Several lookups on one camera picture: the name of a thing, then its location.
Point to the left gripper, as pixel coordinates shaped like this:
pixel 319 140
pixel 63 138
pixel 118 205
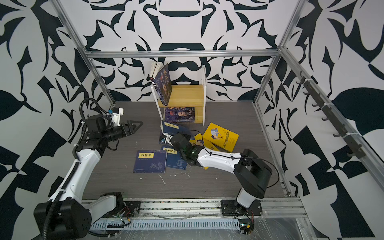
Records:
pixel 131 124

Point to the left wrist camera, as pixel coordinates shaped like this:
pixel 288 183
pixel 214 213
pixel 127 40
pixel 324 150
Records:
pixel 115 116

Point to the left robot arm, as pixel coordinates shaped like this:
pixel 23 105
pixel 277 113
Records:
pixel 64 217

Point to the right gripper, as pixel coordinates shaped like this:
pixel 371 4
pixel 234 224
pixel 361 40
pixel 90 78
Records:
pixel 187 135

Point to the wall hook rail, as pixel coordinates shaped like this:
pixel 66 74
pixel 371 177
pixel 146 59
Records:
pixel 330 111

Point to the wooden white bookshelf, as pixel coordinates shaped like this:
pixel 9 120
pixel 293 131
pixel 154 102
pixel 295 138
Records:
pixel 187 96

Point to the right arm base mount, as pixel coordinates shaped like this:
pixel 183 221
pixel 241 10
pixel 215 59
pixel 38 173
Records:
pixel 231 208

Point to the yellow book under blue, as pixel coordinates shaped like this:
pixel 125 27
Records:
pixel 199 141

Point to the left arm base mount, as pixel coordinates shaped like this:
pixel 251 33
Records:
pixel 128 210

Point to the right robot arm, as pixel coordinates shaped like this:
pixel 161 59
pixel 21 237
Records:
pixel 251 171

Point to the black book leaning upright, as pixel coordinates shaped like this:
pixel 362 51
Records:
pixel 155 68

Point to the purple book with old man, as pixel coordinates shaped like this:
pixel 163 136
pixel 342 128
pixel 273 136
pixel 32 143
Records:
pixel 163 85

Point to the yellow book with figure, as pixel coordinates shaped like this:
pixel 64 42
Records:
pixel 221 137

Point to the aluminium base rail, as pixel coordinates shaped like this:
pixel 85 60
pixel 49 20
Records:
pixel 185 209

